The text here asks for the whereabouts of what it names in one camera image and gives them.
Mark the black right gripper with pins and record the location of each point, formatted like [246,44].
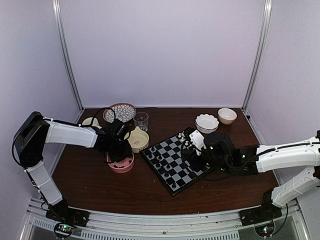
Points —
[192,159]

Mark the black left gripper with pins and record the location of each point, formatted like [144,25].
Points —
[128,152]

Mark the pink cat-shaped bowl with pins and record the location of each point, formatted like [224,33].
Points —
[123,166]

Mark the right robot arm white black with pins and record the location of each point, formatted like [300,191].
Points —
[264,158]

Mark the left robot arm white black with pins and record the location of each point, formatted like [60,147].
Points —
[38,143]

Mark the cream cat-shaped bowl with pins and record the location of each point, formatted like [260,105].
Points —
[138,140]

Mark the white mug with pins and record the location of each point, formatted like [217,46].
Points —
[91,121]

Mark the patterned ceramic plate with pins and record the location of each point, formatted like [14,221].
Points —
[122,111]

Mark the white scalloped bowl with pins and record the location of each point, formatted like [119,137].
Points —
[206,123]

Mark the clear drinking glass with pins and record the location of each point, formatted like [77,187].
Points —
[141,120]

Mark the cream round bowl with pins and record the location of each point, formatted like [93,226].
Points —
[226,116]

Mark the black white chessboard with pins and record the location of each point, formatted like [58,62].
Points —
[180,171]

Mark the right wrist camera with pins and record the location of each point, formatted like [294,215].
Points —
[195,138]

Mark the aluminium front rail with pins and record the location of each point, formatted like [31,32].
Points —
[224,225]

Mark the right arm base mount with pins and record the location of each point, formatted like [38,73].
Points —
[259,214]

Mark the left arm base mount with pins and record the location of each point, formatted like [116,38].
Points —
[70,216]

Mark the left aluminium frame post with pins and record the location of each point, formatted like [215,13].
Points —
[65,53]

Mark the aluminium frame post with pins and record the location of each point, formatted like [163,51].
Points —
[263,35]
[65,53]

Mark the right aluminium frame post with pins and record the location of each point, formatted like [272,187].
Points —
[263,35]

